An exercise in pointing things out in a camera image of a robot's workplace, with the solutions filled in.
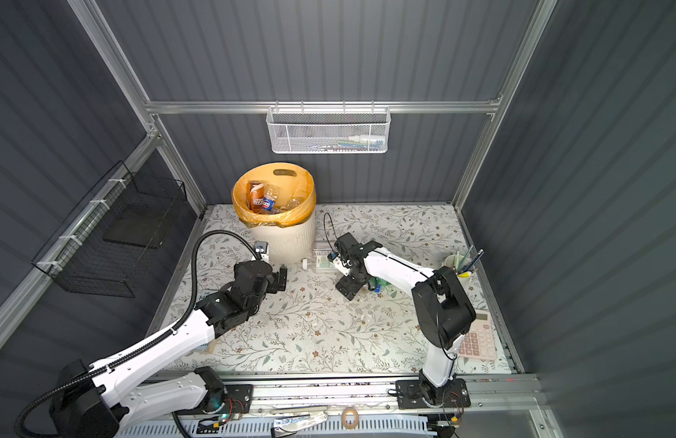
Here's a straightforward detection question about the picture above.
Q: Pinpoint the tape roll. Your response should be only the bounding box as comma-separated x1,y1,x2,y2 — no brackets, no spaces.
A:
341,406,360,430

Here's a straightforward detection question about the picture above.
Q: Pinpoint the clear bottle white label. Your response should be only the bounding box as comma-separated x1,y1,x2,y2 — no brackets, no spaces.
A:
301,255,338,274

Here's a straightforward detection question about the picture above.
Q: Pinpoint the pink calculator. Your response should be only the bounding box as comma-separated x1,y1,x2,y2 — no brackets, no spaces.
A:
458,310,497,361

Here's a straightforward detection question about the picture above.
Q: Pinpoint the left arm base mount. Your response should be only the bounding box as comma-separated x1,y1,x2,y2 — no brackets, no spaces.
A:
177,384,254,415

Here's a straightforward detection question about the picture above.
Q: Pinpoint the orange bin liner bag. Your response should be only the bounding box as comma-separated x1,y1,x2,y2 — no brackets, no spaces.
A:
231,162,317,227

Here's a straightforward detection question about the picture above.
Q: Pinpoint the green plastic bottle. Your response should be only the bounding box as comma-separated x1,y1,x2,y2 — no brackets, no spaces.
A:
372,277,412,297

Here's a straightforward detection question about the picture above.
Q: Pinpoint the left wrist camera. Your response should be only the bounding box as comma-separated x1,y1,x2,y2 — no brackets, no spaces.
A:
254,241,270,264

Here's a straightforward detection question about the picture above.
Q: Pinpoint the white wire wall basket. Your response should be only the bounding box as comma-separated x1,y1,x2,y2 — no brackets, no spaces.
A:
266,105,392,154

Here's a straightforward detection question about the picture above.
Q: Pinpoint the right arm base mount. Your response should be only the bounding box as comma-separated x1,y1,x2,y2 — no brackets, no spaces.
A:
387,379,471,410

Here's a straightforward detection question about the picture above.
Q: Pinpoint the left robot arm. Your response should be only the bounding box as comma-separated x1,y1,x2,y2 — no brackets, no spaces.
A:
14,231,288,437

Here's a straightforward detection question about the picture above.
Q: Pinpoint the brown coffee bottle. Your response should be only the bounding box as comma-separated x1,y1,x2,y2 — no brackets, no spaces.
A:
247,181,265,214

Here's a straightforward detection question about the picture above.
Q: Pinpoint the black wire side basket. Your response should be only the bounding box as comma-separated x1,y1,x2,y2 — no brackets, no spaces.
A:
32,166,186,299

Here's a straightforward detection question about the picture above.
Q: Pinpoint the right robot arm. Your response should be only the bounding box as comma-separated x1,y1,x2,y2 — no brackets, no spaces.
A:
329,233,476,395

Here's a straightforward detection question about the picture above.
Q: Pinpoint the silver foil wrapper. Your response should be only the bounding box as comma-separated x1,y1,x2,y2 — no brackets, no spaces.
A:
270,412,328,438

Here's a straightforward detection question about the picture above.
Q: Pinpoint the white pen holder cup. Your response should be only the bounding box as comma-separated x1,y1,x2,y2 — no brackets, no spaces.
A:
443,246,485,278

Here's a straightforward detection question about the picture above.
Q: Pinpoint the white ribbed trash bin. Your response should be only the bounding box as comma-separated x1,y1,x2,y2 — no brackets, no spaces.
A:
250,213,316,265

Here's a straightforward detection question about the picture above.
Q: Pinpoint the square clear bottle white cap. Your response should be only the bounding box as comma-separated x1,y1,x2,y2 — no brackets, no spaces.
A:
313,241,336,257

